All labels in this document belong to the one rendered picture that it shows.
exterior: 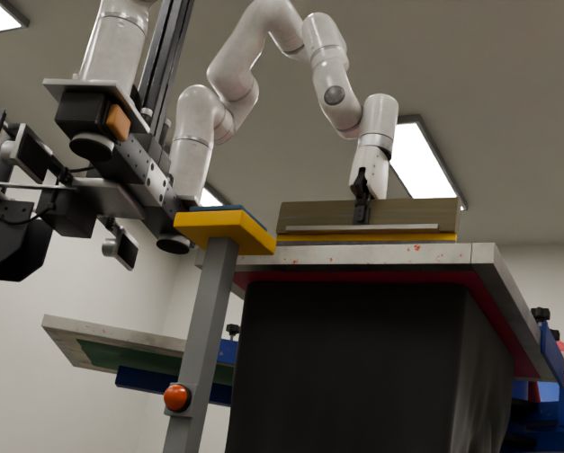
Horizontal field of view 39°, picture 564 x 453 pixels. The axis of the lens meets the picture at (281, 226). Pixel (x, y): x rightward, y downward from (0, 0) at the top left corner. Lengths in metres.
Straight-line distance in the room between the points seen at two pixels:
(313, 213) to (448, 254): 0.38
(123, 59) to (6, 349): 4.79
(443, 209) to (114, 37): 0.69
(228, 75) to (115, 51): 0.51
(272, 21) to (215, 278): 0.82
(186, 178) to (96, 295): 5.05
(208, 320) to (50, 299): 5.16
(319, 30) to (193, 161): 0.41
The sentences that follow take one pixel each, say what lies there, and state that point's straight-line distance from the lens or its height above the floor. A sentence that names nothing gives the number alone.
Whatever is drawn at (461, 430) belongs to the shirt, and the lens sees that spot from 1.46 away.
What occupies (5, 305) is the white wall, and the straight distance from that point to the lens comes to 6.09.
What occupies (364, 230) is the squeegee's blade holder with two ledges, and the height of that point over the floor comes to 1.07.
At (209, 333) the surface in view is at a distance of 1.27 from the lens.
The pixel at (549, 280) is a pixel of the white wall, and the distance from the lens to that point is 6.43.
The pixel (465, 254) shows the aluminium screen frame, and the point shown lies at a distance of 1.37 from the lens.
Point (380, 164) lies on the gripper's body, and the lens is 1.64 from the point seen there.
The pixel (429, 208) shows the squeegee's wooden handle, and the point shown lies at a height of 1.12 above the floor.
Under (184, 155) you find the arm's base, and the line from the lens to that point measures 1.83.
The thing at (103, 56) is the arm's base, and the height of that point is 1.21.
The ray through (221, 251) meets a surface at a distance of 1.31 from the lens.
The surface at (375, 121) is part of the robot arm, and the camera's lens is 1.68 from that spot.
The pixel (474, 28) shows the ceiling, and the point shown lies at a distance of 4.18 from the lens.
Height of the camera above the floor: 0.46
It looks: 22 degrees up
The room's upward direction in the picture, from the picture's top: 10 degrees clockwise
